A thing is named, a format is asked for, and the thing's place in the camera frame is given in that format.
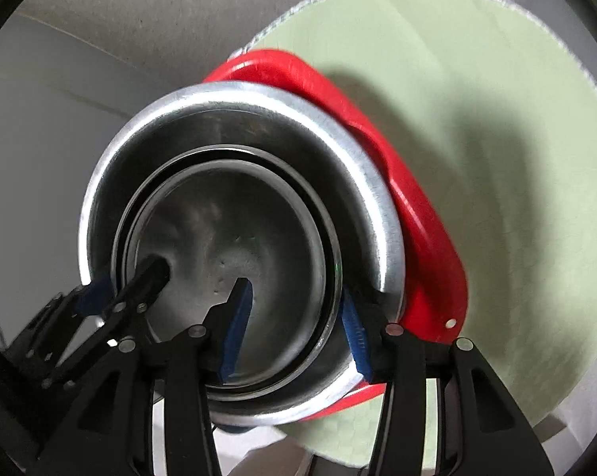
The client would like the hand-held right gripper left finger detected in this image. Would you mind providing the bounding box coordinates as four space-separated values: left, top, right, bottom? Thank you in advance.
33 278 254 476

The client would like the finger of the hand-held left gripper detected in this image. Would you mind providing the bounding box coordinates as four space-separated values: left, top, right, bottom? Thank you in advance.
6 270 115 363
40 254 173 392

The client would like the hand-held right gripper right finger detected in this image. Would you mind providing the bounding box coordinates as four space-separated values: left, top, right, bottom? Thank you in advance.
342 290 554 476

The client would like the red plastic basin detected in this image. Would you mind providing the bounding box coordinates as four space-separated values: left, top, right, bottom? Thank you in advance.
202 48 470 422

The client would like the large steel bowl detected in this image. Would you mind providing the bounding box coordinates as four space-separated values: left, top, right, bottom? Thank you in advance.
77 81 407 430

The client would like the grey partition panel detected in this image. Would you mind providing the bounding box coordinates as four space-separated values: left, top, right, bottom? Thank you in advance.
0 15 135 318

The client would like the green lace-edged tablecloth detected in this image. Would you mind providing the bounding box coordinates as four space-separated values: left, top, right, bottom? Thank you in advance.
229 0 597 467

